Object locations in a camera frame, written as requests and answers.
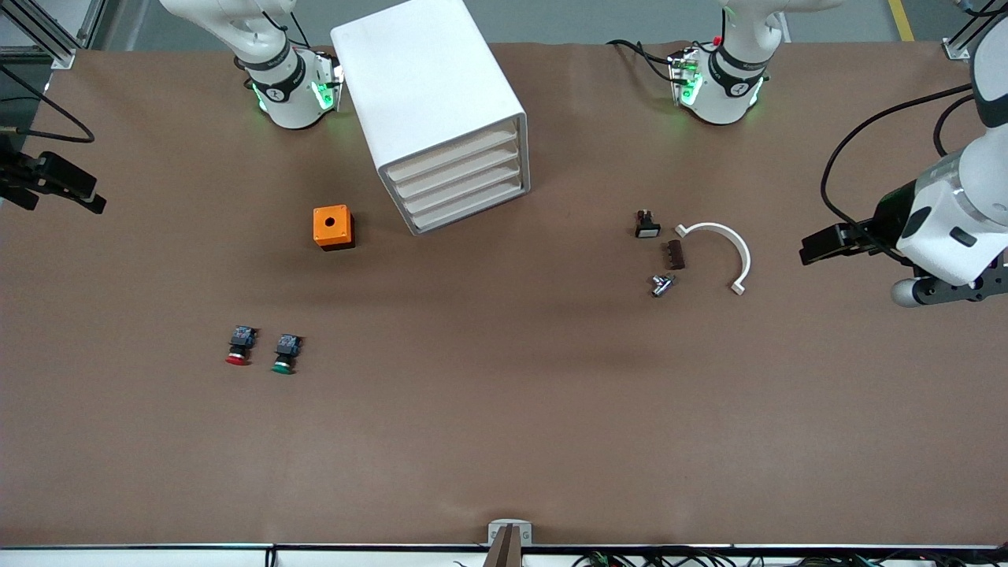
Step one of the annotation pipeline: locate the black left base cable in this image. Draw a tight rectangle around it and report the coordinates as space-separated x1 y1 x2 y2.
606 38 680 83

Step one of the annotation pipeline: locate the aluminium frame post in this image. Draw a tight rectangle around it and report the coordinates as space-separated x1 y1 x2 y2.
0 0 107 70
943 0 1008 62

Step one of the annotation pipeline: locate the white table edge rail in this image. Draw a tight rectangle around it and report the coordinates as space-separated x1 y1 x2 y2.
0 543 1008 567

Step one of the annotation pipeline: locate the grey metal bracket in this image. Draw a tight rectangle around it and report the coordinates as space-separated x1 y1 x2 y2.
487 519 533 547

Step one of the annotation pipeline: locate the orange button enclosure box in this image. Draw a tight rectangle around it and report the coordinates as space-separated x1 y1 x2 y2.
313 205 355 251

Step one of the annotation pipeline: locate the green mushroom push button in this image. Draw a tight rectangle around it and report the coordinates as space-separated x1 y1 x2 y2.
271 333 304 375

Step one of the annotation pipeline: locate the white curved plastic part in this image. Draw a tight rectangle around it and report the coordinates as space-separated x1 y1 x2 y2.
676 222 751 296

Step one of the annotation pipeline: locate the brown stand bar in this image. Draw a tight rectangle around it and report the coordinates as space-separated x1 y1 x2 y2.
482 525 524 567

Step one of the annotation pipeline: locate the red mushroom push button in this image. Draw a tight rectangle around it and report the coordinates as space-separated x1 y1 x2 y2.
225 325 259 366

